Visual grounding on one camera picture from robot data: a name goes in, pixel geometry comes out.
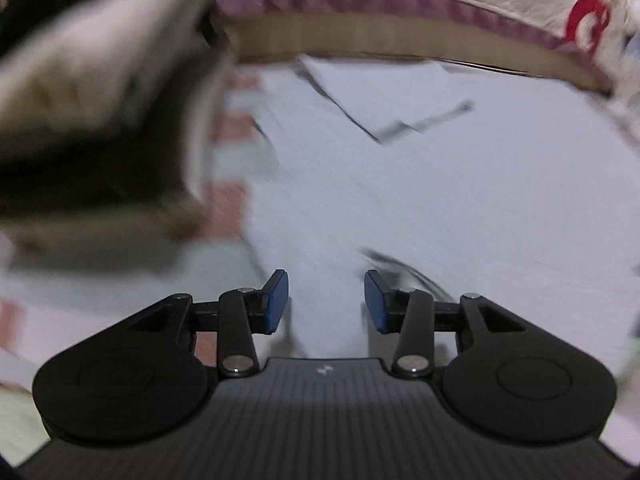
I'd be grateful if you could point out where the tan bed base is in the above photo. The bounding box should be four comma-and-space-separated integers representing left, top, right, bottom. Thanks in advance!
230, 10, 616, 96

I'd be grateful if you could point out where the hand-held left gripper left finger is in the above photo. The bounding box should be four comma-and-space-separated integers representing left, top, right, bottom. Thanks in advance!
125, 269, 291, 380

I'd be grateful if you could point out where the striped bed sheet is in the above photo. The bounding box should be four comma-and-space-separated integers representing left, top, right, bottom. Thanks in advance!
0, 70, 640, 466

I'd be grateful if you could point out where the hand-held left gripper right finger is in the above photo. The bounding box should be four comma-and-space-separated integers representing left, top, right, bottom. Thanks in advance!
363, 269, 527, 380

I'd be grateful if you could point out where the cream folded garment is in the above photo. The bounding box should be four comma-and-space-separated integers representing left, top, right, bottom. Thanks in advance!
0, 75, 241, 276
0, 0, 216, 136

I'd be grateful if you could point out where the white heathered garment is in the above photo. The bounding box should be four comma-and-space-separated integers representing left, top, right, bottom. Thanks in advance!
242, 55, 640, 361

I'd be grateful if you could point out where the stack of folded clothes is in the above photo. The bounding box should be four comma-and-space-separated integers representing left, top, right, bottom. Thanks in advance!
0, 10, 236, 221

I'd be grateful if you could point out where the dark teal folded garment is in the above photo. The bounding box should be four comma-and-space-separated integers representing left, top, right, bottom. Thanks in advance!
0, 0, 101, 56

